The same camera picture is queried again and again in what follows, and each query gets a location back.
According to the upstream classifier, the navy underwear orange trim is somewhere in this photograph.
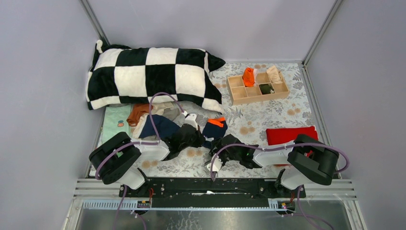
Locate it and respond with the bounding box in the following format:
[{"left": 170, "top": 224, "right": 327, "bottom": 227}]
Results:
[{"left": 202, "top": 117, "right": 228, "bottom": 149}]

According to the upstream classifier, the wooden compartment organizer box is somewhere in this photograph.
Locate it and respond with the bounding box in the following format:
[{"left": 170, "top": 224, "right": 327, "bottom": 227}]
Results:
[{"left": 226, "top": 70, "right": 290, "bottom": 105}]

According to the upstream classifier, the orange underwear white trim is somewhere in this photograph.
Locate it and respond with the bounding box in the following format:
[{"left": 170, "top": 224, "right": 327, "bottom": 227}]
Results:
[{"left": 242, "top": 68, "right": 257, "bottom": 87}]

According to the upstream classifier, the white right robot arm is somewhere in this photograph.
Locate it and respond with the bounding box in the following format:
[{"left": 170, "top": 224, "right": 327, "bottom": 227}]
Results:
[{"left": 205, "top": 134, "right": 340, "bottom": 197}]

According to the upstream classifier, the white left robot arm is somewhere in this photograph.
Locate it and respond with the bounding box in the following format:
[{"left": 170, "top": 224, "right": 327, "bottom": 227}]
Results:
[{"left": 89, "top": 124, "right": 205, "bottom": 197}]

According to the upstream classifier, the plain navy garment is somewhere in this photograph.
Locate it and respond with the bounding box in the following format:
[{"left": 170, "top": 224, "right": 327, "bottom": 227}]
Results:
[{"left": 138, "top": 115, "right": 180, "bottom": 139}]

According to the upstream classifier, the grey garment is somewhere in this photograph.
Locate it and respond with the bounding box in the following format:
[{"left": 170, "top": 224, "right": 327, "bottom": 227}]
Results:
[{"left": 162, "top": 107, "right": 180, "bottom": 121}]

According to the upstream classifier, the floral bed sheet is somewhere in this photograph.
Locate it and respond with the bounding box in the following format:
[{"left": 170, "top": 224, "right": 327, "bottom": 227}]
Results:
[{"left": 135, "top": 63, "right": 330, "bottom": 178}]

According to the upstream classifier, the red folded cloth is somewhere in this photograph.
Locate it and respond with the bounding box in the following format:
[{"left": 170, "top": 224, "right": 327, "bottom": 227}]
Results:
[{"left": 266, "top": 126, "right": 318, "bottom": 146}]

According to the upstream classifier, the cream beige garment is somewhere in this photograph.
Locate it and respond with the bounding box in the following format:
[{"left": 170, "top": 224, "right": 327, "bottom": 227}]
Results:
[{"left": 130, "top": 102, "right": 177, "bottom": 138}]

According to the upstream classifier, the rust brown garment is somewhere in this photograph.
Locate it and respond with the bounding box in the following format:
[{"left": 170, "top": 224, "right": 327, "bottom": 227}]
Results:
[{"left": 126, "top": 103, "right": 149, "bottom": 127}]

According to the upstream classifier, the rolled dark green garment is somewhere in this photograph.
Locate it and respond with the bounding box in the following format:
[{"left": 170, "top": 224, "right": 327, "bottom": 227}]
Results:
[{"left": 259, "top": 83, "right": 275, "bottom": 95}]

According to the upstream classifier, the mint green printed cloth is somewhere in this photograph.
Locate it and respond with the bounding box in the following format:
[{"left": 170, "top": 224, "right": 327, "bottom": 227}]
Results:
[{"left": 101, "top": 105, "right": 131, "bottom": 144}]

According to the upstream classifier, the rolled beige garment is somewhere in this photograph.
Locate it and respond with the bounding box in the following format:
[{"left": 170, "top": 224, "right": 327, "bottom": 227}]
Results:
[{"left": 266, "top": 65, "right": 283, "bottom": 84}]

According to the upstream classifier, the black white checkered pillow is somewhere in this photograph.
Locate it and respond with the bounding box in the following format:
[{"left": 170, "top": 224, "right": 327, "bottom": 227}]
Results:
[{"left": 85, "top": 40, "right": 225, "bottom": 113}]

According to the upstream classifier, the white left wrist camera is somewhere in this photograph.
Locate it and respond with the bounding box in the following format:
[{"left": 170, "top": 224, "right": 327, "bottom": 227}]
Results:
[{"left": 183, "top": 111, "right": 198, "bottom": 129}]

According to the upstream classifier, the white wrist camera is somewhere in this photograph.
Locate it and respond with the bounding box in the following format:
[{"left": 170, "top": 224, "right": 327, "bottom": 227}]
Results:
[
  {"left": 205, "top": 158, "right": 223, "bottom": 172},
  {"left": 183, "top": 111, "right": 198, "bottom": 129}
]

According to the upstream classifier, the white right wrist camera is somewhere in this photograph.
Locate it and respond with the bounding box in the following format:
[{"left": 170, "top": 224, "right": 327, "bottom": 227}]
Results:
[{"left": 205, "top": 158, "right": 223, "bottom": 172}]

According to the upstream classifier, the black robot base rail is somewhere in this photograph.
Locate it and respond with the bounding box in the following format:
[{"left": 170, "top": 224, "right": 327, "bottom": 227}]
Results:
[{"left": 119, "top": 177, "right": 306, "bottom": 202}]

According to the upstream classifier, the perforated metal cable tray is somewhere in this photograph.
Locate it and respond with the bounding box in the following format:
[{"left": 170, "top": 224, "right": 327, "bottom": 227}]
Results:
[{"left": 83, "top": 199, "right": 296, "bottom": 211}]

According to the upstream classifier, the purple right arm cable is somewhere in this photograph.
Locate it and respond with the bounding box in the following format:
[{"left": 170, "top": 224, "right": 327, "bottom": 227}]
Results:
[{"left": 210, "top": 143, "right": 350, "bottom": 230}]

